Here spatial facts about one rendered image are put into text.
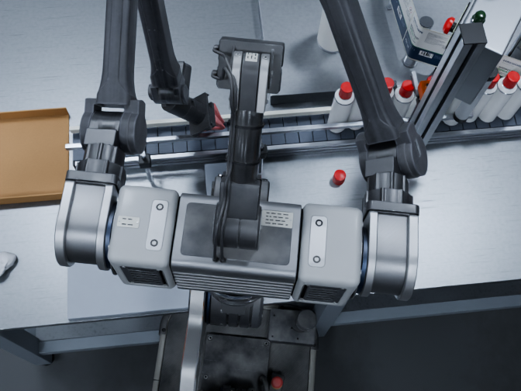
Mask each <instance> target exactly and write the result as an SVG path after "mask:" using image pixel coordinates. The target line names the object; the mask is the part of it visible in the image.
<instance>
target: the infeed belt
mask: <svg viewBox="0 0 521 391"><path fill-rule="evenodd" d="M329 115H330V114H329V113H328V114H318V115H310V117H309V115H307V116H288V117H283V119H282V117H278V118H269V120H268V118H267V119H263V122H264V128H262V129H267V128H278V127H287V126H307V125H317V124H327V121H328V119H329ZM296 118H297V119H296ZM223 125H224V126H225V129H223V130H208V131H203V132H201V133H218V132H228V131H229V124H227V122H225V123H224V124H223ZM506 126H521V106H520V108H519V109H518V110H517V112H516V113H515V114H514V116H513V117H512V118H511V119H510V120H507V121H503V120H500V119H499V118H498V117H496V118H495V120H494V121H493V122H491V123H483V122H482V121H481V120H480V119H479V118H477V119H476V120H475V121H474V122H473V123H458V124H457V125H456V126H447V125H445V124H444V123H443V122H442V121H440V123H439V125H438V127H437V128H436V130H435V131H434V133H438V132H447V131H458V130H476V129H486V128H496V127H506ZM361 132H364V128H363V127H362V128H361V129H360V130H357V131H353V130H349V129H348V128H346V129H344V131H343V132H342V133H331V132H330V131H329V130H317V131H306V132H296V133H277V134H267V135H262V140H263V144H266V145H267V146H274V145H283V144H302V143H311V142H322V141H331V140H350V139H356V137H357V135H358V134H359V133H361ZM189 134H190V127H189V124H187V125H186V127H185V125H177V126H172V128H171V126H159V127H158V129H157V127H147V138H149V137H168V136H178V135H189ZM79 143H80V136H79V133H73V144H79ZM228 143H229V138H218V139H208V140H189V141H178V142H169V143H158V144H147V153H148V154H150V155H158V154H176V153H186V152H196V151H215V150H225V149H228ZM84 153H85V151H84V150H83V149H80V150H73V161H82V160H83V157H84Z"/></svg>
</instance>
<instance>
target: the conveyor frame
mask: <svg viewBox="0 0 521 391"><path fill-rule="evenodd" d="M508 137H521V126H506V127H496V128H486V129H476V130H458V131H447V132H438V133H433V135H432V136H431V138H430V140H429V142H428V143H427V144H441V143H450V142H460V141H470V140H488V139H498V138H508ZM355 150H357V146H356V144H355V139H350V140H331V141H322V142H311V143H302V144H283V145H274V146H267V157H279V156H288V155H298V154H317V153H326V152H337V151H355ZM227 153H228V149H225V150H215V151H196V152H186V153H176V154H158V155H151V156H150V157H151V167H155V166H165V165H175V164H193V163H202V162H213V161H225V160H226V155H227ZM138 160H139V158H138V157H126V158H125V162H124V169H127V168H139V167H140V166H139V164H138Z"/></svg>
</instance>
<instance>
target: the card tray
mask: <svg viewBox="0 0 521 391"><path fill-rule="evenodd" d="M65 144H69V113H68V111H67V108H66V107H60V108H49V109H29V110H19V111H8V112H0V205H3V204H13V203H22V202H40V201H50V200H59V199H61V197H62V194H63V190H64V183H65V178H66V174H67V170H69V151H67V150H66V149H65Z"/></svg>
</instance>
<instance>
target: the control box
mask: <svg viewBox="0 0 521 391"><path fill-rule="evenodd" d="M479 10H483V11H484V12H485V13H486V19H485V23H484V24H483V27H484V29H485V35H486V37H487V41H488V43H487V44H486V46H485V48H484V50H483V51H482V52H481V54H480V56H479V58H478V59H477V61H476V62H475V64H474V67H473V68H472V69H471V71H470V73H469V75H468V76H467V78H466V79H465V81H464V83H463V85H462V86H461V88H460V90H459V91H458V93H457V94H456V96H455V98H456V99H459V100H461V101H462V102H465V103H467V104H469V105H470V104H471V103H472V102H473V101H474V100H475V98H476V97H477V95H478V93H479V92H480V91H481V89H482V87H483V86H484V84H485V82H486V81H487V80H488V78H489V77H490V75H491V74H492V72H493V71H494V69H495V67H496V66H497V64H498V63H499V61H500V60H501V59H502V57H503V55H504V53H505V51H506V49H507V47H508V45H509V43H510V41H511V39H512V37H513V35H514V33H515V31H516V28H517V26H518V25H519V22H520V20H521V0H472V1H471V3H470V5H469V6H468V9H467V11H466V12H465V14H464V16H463V18H462V20H461V22H460V24H461V23H472V22H471V17H472V16H473V15H474V14H475V13H476V12H477V11H479Z"/></svg>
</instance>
